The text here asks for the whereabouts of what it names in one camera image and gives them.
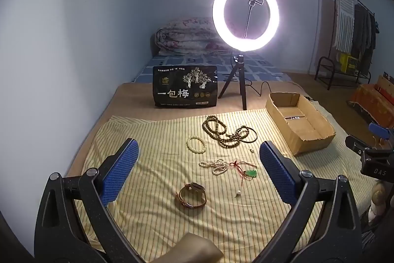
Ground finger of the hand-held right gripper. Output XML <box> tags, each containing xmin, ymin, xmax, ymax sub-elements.
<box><xmin>345</xmin><ymin>135</ymin><xmax>394</xmax><ymax>160</ymax></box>
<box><xmin>368</xmin><ymin>123</ymin><xmax>394</xmax><ymax>140</ymax></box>

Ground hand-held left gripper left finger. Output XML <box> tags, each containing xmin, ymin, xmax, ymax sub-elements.
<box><xmin>33</xmin><ymin>138</ymin><xmax>145</xmax><ymax>263</ymax></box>

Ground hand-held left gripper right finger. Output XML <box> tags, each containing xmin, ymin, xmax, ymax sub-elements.
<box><xmin>252</xmin><ymin>140</ymin><xmax>364</xmax><ymax>263</ymax></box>

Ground red cord jade pendant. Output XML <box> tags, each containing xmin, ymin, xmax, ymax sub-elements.
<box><xmin>229</xmin><ymin>160</ymin><xmax>260</xmax><ymax>199</ymax></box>

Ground cardboard box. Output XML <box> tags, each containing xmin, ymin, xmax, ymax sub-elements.
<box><xmin>265</xmin><ymin>92</ymin><xmax>336</xmax><ymax>157</ymax></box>

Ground wooden bead necklace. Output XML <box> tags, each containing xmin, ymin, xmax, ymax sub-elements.
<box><xmin>201</xmin><ymin>116</ymin><xmax>250</xmax><ymax>148</ymax></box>

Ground pearl necklace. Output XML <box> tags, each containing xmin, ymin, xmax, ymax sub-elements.
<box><xmin>199</xmin><ymin>158</ymin><xmax>229</xmax><ymax>175</ymax></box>

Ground white bead bracelet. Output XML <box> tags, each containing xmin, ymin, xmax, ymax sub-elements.
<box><xmin>186</xmin><ymin>135</ymin><xmax>206</xmax><ymax>155</ymax></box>

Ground leather strap wristwatch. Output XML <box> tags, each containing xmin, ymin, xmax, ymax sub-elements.
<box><xmin>175</xmin><ymin>182</ymin><xmax>207</xmax><ymax>209</ymax></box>

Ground person's right hand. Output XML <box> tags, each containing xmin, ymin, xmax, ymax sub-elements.
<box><xmin>368</xmin><ymin>182</ymin><xmax>389</xmax><ymax>223</ymax></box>

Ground orange patterned cloth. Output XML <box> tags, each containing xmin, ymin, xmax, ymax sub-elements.
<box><xmin>348</xmin><ymin>83</ymin><xmax>394</xmax><ymax>123</ymax></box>

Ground yellow striped cloth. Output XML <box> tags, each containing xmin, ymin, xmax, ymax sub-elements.
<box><xmin>66</xmin><ymin>109</ymin><xmax>370</xmax><ymax>263</ymax></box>

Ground wooden board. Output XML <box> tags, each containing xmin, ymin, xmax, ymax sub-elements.
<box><xmin>376</xmin><ymin>74</ymin><xmax>394</xmax><ymax>103</ymax></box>

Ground thin metal bangle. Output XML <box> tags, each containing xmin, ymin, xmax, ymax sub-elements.
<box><xmin>237</xmin><ymin>126</ymin><xmax>258</xmax><ymax>143</ymax></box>

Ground tan bed mat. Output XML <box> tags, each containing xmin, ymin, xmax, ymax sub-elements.
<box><xmin>66</xmin><ymin>80</ymin><xmax>348</xmax><ymax>177</ymax></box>

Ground yellow box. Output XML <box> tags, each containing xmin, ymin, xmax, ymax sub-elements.
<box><xmin>337</xmin><ymin>53</ymin><xmax>358</xmax><ymax>72</ymax></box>

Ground dark hanging clothes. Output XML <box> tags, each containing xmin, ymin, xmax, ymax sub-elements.
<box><xmin>352</xmin><ymin>2</ymin><xmax>378</xmax><ymax>75</ymax></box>

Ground black tripod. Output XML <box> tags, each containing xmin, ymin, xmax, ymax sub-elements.
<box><xmin>218</xmin><ymin>53</ymin><xmax>248</xmax><ymax>111</ymax></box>

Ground black snack bag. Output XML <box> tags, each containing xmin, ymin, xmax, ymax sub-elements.
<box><xmin>152</xmin><ymin>65</ymin><xmax>218</xmax><ymax>109</ymax></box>

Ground tan cloth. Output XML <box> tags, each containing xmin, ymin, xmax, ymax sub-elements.
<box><xmin>160</xmin><ymin>232</ymin><xmax>224</xmax><ymax>263</ymax></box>

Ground white striped towel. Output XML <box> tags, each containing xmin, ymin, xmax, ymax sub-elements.
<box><xmin>335</xmin><ymin>0</ymin><xmax>355</xmax><ymax>52</ymax></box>

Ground blue patterned bedsheet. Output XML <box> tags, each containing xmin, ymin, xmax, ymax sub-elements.
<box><xmin>131</xmin><ymin>53</ymin><xmax>291</xmax><ymax>83</ymax></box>

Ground floral folded quilt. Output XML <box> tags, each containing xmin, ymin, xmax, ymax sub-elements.
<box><xmin>155</xmin><ymin>17</ymin><xmax>230</xmax><ymax>55</ymax></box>

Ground black phone clamp holder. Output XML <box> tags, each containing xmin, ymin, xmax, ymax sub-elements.
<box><xmin>243</xmin><ymin>0</ymin><xmax>265</xmax><ymax>38</ymax></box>

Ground black power cable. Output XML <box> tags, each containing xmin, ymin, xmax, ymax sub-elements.
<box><xmin>246</xmin><ymin>81</ymin><xmax>313</xmax><ymax>102</ymax></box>

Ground white ring light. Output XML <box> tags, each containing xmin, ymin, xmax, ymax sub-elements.
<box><xmin>212</xmin><ymin>0</ymin><xmax>280</xmax><ymax>52</ymax></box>

